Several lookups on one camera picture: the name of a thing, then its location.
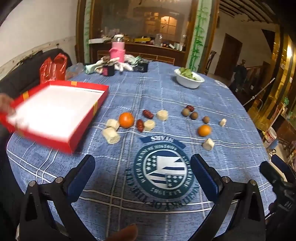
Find blue plaid printed tablecloth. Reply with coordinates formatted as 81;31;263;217
6;61;278;241

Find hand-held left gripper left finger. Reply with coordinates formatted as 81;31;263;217
18;154;97;241

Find dark jar with cork stopper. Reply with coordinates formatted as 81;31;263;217
102;56;115;76

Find white work gloves bundle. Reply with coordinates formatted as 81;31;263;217
94;56;134;75

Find mint green cloth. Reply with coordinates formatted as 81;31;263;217
85;63;102;75

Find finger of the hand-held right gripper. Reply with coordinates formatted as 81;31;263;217
271;154;296;177
259;161;287;189

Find red plastic bag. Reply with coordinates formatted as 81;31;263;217
39;53;68;84

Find brown wooden door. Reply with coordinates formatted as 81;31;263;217
215;33;243;76

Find green leafy vegetables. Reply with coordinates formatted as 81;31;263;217
179;67;200;80

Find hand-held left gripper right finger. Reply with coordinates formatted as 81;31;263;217
191;153;267;241

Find small black box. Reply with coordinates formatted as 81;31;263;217
136;61;149;73

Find orange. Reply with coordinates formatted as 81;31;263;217
198;125;212;137
119;112;135;128

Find bottle with pink knitted sleeve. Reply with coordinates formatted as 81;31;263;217
109;34;126;63

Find clear plastic bag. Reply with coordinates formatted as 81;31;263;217
65;62;86;80

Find white bucket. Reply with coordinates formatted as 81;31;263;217
264;126;278;149

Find wooden sideboard cabinet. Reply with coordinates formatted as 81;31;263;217
89;35;188;67

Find red cardboard box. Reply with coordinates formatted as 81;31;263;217
0;80;110;154

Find white bowl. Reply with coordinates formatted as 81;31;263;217
174;68;205;89

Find black leather sofa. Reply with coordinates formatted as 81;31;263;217
0;47;77;98

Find dark wooden chair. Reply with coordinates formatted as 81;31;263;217
205;50;217;75

